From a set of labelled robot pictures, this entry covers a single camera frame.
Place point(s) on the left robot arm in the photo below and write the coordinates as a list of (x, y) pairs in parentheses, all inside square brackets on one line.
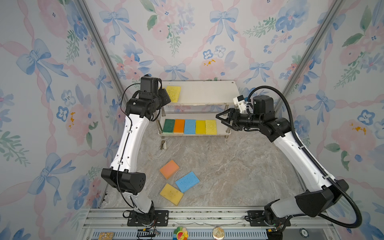
[(142, 108)]

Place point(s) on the blue sponge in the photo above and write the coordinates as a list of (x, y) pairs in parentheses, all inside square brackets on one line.
[(190, 127), (187, 182)]

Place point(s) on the colourful round toy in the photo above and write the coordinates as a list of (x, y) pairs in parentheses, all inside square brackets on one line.
[(180, 233)]

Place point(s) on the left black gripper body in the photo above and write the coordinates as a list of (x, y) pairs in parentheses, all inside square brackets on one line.
[(165, 99)]

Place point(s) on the round gold badge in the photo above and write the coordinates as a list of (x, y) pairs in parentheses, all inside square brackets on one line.
[(218, 233)]

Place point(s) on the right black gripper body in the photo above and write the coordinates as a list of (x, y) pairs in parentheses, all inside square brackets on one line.
[(247, 122)]

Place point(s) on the green scrub sponge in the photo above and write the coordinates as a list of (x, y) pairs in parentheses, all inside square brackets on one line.
[(168, 127)]

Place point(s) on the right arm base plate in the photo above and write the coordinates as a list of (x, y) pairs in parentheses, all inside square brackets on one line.
[(267, 219)]

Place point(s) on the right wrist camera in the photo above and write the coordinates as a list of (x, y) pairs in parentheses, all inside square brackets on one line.
[(241, 105)]

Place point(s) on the peach pink sponge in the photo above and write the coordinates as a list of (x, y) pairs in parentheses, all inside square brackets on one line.
[(169, 169)]

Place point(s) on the small yellow patterned card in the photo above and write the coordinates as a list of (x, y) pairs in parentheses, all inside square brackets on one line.
[(106, 236)]

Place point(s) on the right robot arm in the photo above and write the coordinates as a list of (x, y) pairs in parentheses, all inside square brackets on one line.
[(323, 189)]

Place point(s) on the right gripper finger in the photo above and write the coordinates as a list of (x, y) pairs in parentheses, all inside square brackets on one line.
[(228, 114), (229, 124)]

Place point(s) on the white two-tier shelf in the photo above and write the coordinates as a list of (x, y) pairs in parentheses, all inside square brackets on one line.
[(201, 101)]

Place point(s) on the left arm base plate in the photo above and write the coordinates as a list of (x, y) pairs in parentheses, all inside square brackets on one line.
[(158, 218)]

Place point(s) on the round white dial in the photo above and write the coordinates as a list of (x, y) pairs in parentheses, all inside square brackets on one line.
[(304, 233)]

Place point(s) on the yellow orange sponge bottom left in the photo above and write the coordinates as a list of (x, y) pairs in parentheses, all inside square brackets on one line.
[(171, 194)]

